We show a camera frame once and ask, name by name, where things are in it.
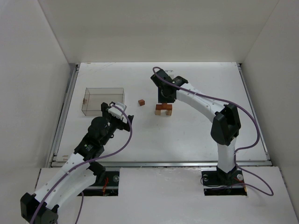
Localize red-brown long rectangular block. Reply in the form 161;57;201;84
155;104;172;111

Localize dark striped wood block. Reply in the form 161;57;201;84
166;110;172;116

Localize red-brown wooden triangle block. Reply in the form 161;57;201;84
138;99;145;106

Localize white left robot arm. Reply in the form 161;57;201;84
20;102;134;224

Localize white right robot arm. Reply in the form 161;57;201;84
151;69;241;188

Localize clear plastic box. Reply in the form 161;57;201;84
82;88;125;117

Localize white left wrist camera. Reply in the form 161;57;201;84
108;102;127;120

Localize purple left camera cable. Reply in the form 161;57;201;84
29;102;133;224

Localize purple camera cable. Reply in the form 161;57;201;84
29;102;133;224
152;66;274;196

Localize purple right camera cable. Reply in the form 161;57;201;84
152;66;274;196

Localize aluminium table edge rail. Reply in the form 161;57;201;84
45;63;80;168

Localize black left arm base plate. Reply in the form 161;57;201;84
83;170;120;196

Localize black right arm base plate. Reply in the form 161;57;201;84
200;170;247;196

